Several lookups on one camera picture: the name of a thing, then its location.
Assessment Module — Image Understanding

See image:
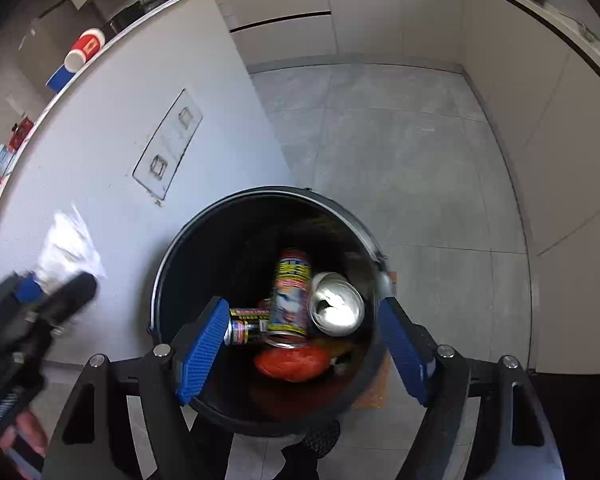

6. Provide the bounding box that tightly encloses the clear outlet cover panel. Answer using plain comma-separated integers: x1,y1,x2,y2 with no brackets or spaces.
132,88,203,201

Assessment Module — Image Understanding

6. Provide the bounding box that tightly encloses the black round trash bin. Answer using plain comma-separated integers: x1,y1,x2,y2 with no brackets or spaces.
149,186,397,437

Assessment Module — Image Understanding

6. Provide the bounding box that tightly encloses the beige refrigerator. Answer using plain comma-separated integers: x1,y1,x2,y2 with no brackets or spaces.
17,17,71,96

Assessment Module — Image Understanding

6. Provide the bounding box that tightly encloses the clear plastic wrap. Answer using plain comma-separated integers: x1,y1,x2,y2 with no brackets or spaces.
35,205,107,291

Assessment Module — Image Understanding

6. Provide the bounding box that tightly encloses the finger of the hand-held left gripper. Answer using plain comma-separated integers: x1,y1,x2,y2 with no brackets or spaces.
0,271,44,312
34,271,99,332

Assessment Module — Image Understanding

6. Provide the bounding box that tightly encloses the blue soda can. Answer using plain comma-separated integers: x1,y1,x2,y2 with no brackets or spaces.
307,271,366,337

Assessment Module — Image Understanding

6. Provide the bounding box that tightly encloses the red blue printed can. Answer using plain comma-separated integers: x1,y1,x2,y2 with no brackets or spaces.
266,248,313,349

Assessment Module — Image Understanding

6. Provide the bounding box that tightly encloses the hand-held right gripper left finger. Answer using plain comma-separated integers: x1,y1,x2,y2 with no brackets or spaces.
42,297,233,480

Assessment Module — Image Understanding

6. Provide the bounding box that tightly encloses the small red appliance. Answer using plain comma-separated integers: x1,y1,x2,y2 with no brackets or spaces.
7,117,33,151

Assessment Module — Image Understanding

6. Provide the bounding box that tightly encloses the person's left hand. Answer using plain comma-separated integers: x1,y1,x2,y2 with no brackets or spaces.
0,409,49,480

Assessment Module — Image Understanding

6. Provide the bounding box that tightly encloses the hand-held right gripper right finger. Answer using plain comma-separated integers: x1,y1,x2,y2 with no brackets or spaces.
377,296,566,480

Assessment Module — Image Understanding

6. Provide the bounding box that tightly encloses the person's black shoe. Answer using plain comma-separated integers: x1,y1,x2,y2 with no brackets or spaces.
280,419,342,480

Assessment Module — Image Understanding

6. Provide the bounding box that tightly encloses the red plastic bag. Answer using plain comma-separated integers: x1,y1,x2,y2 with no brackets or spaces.
254,345,332,383

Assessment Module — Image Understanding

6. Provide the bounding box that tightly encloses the white checked kitchen island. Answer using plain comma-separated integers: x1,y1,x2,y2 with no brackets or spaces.
0,0,293,376

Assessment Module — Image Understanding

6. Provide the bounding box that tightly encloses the blue bowl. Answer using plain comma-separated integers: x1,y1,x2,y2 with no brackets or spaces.
45,62,76,93

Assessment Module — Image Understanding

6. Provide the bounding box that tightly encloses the red paper cup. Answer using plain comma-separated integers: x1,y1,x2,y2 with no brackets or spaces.
64,28,107,72

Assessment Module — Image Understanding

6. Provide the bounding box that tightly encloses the black microwave oven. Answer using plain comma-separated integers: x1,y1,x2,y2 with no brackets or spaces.
102,2,146,33

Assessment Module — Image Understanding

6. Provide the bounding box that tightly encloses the black yellow tall can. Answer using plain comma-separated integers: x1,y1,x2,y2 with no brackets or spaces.
224,307,271,346

